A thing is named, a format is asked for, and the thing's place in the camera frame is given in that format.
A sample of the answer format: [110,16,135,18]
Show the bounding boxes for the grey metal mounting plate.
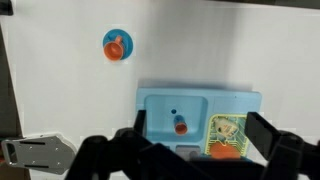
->
[0,133,77,176]

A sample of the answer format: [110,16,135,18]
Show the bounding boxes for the grey toy faucet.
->
[175,144,202,161]

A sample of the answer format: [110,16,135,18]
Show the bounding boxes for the small orange cup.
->
[174,121,189,136]

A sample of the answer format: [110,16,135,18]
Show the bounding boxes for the brown cardboard box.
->
[0,164,31,180]

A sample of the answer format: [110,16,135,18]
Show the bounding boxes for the orange mug with handle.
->
[103,35,125,62]

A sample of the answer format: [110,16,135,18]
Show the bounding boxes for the beige toy dish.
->
[213,116,240,138]

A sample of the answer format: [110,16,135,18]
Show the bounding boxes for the yellow toy dish rack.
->
[203,113,251,160]

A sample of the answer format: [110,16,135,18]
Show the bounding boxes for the small blue cup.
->
[173,114,188,127]

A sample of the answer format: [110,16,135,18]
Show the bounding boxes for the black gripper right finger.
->
[244,112,320,180]

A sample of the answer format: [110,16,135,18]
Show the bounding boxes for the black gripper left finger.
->
[64,109,201,180]

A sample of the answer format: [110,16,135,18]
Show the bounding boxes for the blue toy sink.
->
[135,87,263,162]

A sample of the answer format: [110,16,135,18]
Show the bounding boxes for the blue saucer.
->
[102,28,134,61]

